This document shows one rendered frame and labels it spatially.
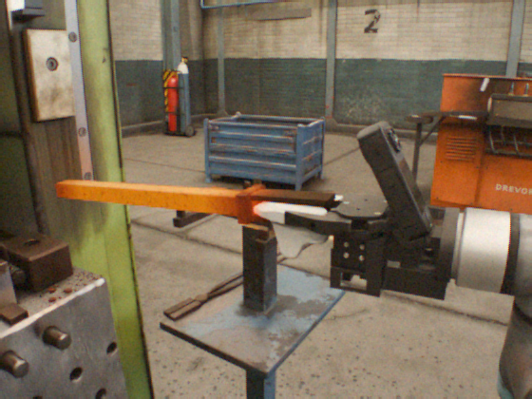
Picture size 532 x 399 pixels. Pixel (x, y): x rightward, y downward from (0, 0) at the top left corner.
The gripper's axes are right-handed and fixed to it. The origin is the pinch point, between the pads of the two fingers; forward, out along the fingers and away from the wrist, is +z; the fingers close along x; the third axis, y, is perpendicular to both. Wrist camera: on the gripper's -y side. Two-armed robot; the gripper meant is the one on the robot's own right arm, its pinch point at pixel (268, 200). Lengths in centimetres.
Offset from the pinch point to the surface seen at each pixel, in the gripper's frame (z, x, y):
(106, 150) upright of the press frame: 56, 25, 2
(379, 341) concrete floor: 12, 131, 113
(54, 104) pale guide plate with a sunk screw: 53, 11, -10
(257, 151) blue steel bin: 190, 330, 67
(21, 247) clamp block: 47.8, -4.4, 13.0
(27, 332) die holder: 36.3, -12.7, 21.8
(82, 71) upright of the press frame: 55, 20, -17
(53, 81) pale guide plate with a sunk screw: 53, 11, -15
